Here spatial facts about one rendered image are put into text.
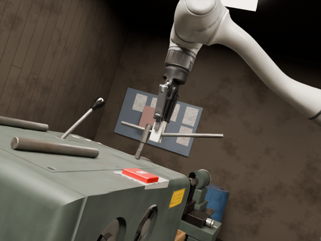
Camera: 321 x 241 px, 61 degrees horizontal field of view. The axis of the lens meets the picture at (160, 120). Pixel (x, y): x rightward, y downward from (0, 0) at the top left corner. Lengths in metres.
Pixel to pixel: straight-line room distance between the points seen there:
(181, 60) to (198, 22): 0.18
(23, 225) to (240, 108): 4.36
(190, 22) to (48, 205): 0.51
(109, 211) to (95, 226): 0.03
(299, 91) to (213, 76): 3.84
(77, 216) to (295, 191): 4.43
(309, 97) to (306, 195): 3.85
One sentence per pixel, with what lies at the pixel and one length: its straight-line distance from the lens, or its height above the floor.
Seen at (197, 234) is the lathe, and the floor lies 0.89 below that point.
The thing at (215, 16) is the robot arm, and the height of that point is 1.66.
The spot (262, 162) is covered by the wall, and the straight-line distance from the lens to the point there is 4.60.
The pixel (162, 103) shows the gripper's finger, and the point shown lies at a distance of 0.81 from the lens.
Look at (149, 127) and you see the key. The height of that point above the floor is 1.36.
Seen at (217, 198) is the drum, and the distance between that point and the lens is 3.94.
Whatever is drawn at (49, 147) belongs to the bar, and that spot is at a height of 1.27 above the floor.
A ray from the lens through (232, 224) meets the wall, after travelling 4.71.
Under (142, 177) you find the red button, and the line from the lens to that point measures 0.55.
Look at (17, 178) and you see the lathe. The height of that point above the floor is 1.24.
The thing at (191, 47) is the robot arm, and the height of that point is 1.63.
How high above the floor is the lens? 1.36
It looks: 2 degrees up
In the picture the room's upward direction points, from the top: 17 degrees clockwise
